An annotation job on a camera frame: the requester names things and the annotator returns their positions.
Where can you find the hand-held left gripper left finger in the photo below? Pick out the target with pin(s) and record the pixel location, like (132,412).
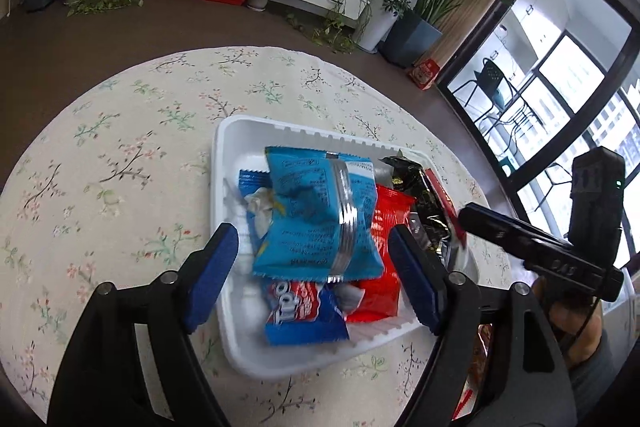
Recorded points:
(212,272)

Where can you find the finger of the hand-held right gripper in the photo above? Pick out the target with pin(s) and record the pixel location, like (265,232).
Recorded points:
(495,227)

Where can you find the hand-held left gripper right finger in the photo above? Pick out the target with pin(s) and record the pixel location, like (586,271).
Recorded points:
(415,277)

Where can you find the large red snack packet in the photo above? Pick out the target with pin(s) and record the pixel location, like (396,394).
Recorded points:
(385,257)

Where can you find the red white stick packet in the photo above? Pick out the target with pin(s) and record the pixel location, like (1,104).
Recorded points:
(445,207)

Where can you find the blue cake packet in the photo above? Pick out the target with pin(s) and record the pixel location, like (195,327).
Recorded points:
(250,202)

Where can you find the black snack packet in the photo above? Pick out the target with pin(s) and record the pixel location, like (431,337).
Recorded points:
(415,192)

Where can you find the blue cookie packet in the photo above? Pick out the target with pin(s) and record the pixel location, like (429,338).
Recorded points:
(300,312)

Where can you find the orange yellow snack packet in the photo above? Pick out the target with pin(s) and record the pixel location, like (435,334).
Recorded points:
(481,357)

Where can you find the light blue snack packet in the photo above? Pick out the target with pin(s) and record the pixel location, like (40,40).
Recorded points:
(315,217)

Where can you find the white foam tray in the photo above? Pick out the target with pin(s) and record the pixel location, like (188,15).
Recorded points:
(230,147)

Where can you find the person's right forearm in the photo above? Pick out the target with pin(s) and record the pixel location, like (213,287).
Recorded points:
(595,387)

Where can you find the person's right hand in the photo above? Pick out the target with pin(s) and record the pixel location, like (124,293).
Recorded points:
(565,317)

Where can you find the green stool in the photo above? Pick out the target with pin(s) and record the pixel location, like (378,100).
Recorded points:
(509,168)

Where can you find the black metal table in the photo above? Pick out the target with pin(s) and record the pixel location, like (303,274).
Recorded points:
(520,117)

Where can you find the round floral tablecloth table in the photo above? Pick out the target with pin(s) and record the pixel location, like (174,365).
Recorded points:
(125,157)

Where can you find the black metal chair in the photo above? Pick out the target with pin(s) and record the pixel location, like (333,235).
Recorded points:
(492,82)

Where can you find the red printed bag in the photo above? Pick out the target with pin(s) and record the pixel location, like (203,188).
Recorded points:
(425,74)

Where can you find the tall smooth white pot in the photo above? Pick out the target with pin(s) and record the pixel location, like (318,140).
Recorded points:
(375,27)

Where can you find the black sliding door frame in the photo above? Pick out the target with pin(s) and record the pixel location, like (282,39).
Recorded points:
(492,14)

